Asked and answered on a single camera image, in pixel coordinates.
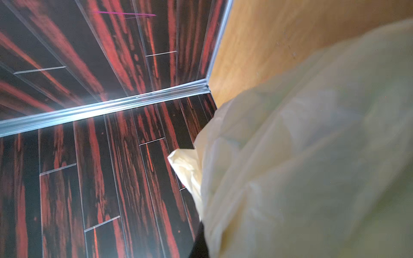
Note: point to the white plastic bag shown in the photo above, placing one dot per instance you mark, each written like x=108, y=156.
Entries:
x=315, y=163

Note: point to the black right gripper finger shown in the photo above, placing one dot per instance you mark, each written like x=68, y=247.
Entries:
x=199, y=249

